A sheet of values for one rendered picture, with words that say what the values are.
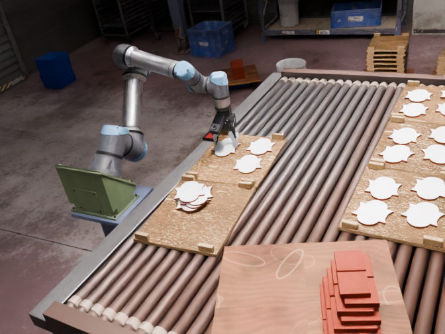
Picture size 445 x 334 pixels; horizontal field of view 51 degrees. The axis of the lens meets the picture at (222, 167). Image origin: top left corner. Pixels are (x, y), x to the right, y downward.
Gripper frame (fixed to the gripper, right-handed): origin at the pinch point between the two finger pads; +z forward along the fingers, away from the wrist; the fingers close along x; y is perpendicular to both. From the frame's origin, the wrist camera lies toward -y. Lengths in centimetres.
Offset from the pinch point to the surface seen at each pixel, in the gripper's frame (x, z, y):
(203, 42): 204, 71, 364
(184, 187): 1.5, -1.3, -38.3
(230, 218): -23, 3, -47
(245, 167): -15.8, 1.2, -14.4
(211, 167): 0.3, 2.4, -15.7
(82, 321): 1, 3, -107
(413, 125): -80, 0, 36
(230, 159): -5.5, 2.1, -7.8
